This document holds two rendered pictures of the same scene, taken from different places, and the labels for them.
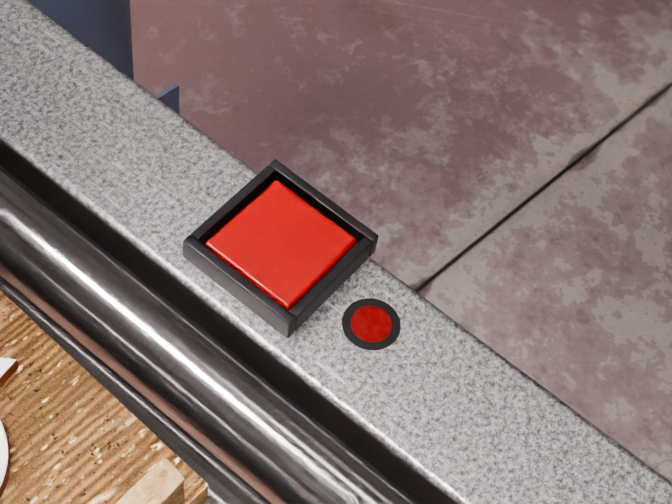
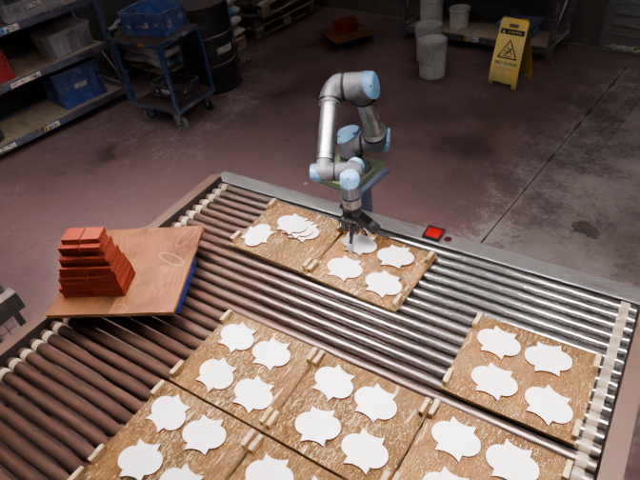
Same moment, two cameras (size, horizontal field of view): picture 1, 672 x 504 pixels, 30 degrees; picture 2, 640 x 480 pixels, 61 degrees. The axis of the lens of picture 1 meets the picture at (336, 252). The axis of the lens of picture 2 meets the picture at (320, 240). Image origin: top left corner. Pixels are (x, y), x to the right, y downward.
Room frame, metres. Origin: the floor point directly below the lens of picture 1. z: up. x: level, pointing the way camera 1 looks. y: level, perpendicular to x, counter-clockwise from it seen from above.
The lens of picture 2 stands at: (-1.43, 0.29, 2.46)
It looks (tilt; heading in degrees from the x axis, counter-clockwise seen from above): 40 degrees down; 7
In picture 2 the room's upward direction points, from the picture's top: 8 degrees counter-clockwise
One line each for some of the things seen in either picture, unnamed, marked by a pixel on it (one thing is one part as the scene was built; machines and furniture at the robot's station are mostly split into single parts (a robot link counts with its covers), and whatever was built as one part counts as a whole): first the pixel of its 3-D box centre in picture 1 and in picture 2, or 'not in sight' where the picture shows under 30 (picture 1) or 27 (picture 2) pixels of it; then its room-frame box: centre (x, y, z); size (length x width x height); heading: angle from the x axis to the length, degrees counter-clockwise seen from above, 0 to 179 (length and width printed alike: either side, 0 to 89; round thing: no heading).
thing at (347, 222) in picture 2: not in sight; (351, 216); (0.33, 0.37, 1.08); 0.09 x 0.08 x 0.12; 57
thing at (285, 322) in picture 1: (281, 246); (433, 233); (0.37, 0.03, 0.92); 0.08 x 0.08 x 0.02; 60
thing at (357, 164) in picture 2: not in sight; (350, 171); (0.42, 0.36, 1.23); 0.11 x 0.11 x 0.08; 80
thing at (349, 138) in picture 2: not in sight; (350, 140); (0.95, 0.37, 1.07); 0.13 x 0.12 x 0.14; 80
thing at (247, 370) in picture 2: not in sight; (245, 363); (-0.28, 0.76, 0.94); 0.41 x 0.35 x 0.04; 60
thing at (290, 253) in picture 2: not in sight; (289, 235); (0.42, 0.66, 0.93); 0.41 x 0.35 x 0.02; 58
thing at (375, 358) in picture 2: not in sight; (315, 332); (-0.13, 0.52, 0.90); 1.95 x 0.05 x 0.05; 60
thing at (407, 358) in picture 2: not in sight; (322, 324); (-0.08, 0.50, 0.90); 1.95 x 0.05 x 0.05; 60
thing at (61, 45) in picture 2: not in sight; (63, 37); (3.96, 3.26, 0.76); 0.50 x 0.36 x 0.24; 149
